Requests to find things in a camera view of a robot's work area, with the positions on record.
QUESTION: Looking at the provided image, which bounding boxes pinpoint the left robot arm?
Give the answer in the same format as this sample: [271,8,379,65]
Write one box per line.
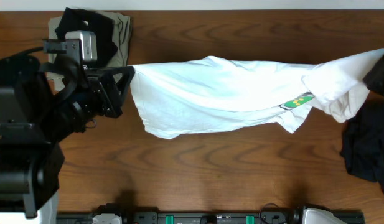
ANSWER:
[0,49,135,220]

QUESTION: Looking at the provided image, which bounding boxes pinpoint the dark crumpled garment pile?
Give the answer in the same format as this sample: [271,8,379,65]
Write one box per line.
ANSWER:
[340,100,384,194]

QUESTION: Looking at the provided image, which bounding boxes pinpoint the folded khaki garment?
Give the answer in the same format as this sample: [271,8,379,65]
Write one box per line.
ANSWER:
[47,11,132,91]

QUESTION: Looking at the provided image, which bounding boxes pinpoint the white t-shirt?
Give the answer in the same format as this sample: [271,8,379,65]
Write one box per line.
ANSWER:
[130,49,384,139]

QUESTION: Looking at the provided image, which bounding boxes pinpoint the folded black polo shirt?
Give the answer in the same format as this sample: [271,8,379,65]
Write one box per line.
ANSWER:
[55,8,118,68]

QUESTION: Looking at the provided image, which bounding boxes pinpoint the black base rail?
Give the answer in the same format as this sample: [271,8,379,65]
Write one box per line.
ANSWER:
[55,203,366,224]

